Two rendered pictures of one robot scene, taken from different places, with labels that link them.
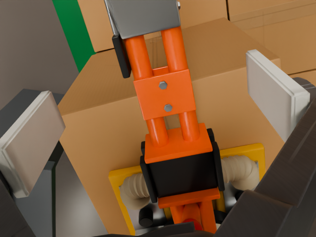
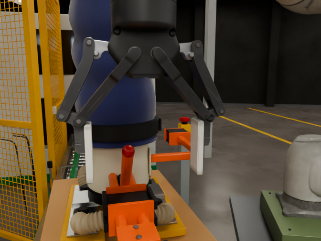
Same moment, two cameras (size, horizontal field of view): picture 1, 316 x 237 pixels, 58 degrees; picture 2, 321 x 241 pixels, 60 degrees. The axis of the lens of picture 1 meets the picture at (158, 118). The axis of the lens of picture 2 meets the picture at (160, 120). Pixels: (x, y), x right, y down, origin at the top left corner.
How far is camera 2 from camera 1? 0.27 m
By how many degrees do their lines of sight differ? 52
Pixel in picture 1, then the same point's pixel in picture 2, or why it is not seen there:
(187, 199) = (127, 186)
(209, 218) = (113, 184)
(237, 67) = not seen: outside the picture
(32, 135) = (195, 140)
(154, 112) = (146, 225)
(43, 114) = (195, 156)
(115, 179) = (179, 226)
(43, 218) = (243, 230)
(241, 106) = not seen: outside the picture
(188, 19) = not seen: outside the picture
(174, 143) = (133, 214)
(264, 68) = (90, 157)
